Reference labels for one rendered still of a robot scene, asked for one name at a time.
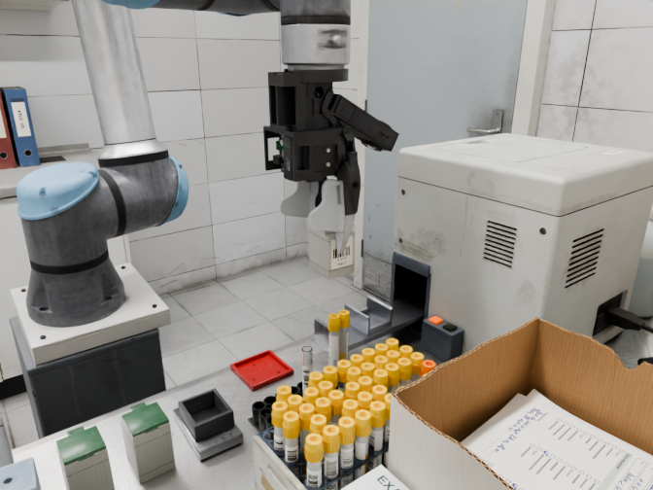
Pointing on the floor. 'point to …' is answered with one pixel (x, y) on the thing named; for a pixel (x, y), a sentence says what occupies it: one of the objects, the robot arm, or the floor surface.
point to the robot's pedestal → (89, 379)
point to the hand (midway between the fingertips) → (331, 235)
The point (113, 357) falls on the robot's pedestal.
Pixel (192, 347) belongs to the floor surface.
